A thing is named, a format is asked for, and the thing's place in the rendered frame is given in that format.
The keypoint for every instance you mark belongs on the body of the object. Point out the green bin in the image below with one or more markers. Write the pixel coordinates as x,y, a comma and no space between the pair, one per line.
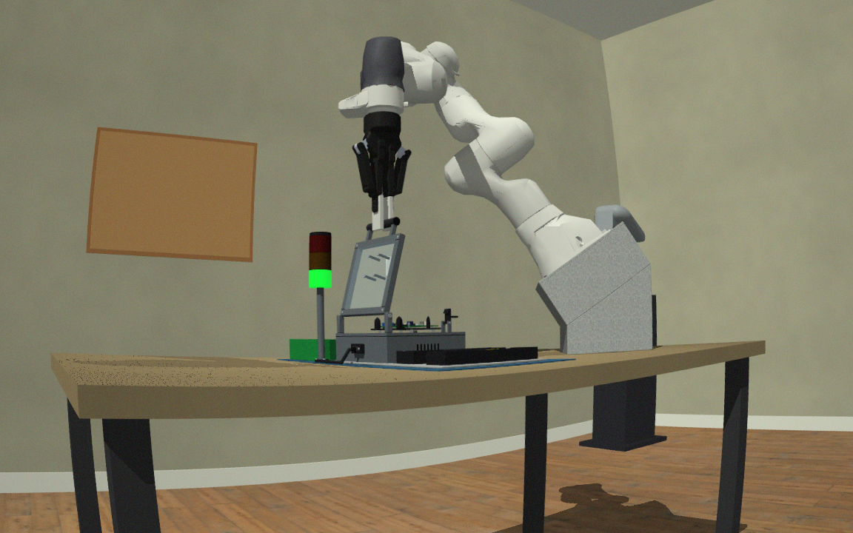
307,349

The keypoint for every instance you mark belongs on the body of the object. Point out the green circuit board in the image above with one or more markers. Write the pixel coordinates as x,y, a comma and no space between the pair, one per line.
421,323

